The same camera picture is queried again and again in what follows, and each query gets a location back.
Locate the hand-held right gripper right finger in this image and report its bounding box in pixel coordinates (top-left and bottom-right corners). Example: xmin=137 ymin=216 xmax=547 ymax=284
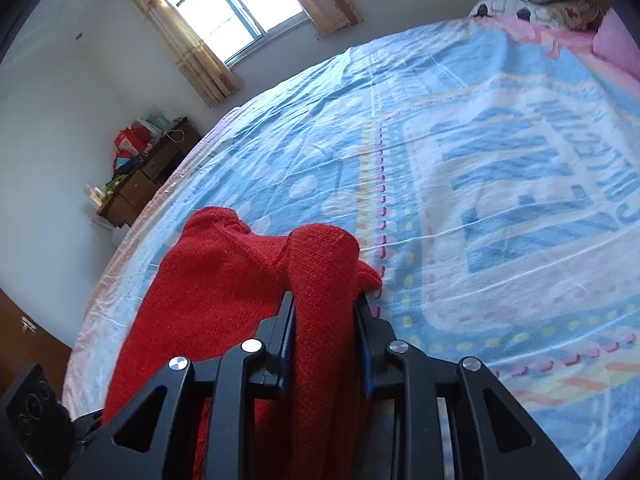
xmin=352 ymin=292 xmax=583 ymax=480

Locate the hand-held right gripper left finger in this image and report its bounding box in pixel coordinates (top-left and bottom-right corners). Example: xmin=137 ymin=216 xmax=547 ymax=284
xmin=62 ymin=290 xmax=296 ymax=480

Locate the red knitted sweater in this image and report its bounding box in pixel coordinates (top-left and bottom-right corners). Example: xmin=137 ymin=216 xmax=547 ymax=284
xmin=102 ymin=206 xmax=383 ymax=480

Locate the brown wooden door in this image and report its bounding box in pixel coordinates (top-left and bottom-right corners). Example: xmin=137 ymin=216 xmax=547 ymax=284
xmin=0 ymin=285 xmax=74 ymax=397

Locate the blue printed bed sheet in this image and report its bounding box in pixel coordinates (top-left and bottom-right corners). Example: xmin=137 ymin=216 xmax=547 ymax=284
xmin=62 ymin=15 xmax=640 ymax=480

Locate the brown wooden desk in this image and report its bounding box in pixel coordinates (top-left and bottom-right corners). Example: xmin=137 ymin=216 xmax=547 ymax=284
xmin=95 ymin=117 xmax=203 ymax=228

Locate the pale green box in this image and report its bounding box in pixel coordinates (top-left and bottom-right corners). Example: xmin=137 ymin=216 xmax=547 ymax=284
xmin=142 ymin=115 xmax=174 ymax=137

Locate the red gift bag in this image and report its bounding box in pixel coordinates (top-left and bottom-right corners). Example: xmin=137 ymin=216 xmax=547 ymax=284
xmin=114 ymin=127 xmax=152 ymax=159

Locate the window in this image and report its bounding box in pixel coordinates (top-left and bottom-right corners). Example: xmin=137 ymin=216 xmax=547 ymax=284
xmin=155 ymin=0 xmax=313 ymax=68

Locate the white cartoon pillow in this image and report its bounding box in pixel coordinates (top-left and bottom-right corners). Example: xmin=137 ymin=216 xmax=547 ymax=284
xmin=469 ymin=0 xmax=601 ymax=32

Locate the pink blanket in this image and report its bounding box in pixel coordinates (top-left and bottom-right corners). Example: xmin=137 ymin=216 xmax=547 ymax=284
xmin=592 ymin=10 xmax=640 ymax=83

